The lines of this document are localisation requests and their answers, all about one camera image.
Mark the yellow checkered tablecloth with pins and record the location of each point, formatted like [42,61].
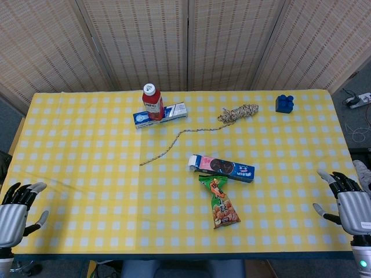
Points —
[87,173]

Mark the blue cookie box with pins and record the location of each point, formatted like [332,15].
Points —
[229,169]

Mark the blue toy building block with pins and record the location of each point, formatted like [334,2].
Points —
[284,105]

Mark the blue white toothpaste box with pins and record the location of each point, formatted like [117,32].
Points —
[176,111]

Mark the white power strip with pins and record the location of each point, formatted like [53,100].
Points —
[365,97]

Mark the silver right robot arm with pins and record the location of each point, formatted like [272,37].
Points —
[362,255]

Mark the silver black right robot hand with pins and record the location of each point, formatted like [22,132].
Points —
[355,211]

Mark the black plug adapter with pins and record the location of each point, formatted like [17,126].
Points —
[353,101]

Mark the grey crumpled cloth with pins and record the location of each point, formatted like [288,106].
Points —
[362,171]

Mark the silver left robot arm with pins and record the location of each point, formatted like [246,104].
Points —
[4,263]

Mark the red juice bottle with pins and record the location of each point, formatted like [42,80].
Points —
[152,104]

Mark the woven bamboo screen panel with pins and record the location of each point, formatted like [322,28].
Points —
[319,43]
[145,43]
[226,43]
[43,43]

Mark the green snack bag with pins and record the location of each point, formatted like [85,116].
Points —
[220,202]

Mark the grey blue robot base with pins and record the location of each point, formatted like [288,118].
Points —
[179,269]

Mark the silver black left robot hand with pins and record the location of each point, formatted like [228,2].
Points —
[13,223]

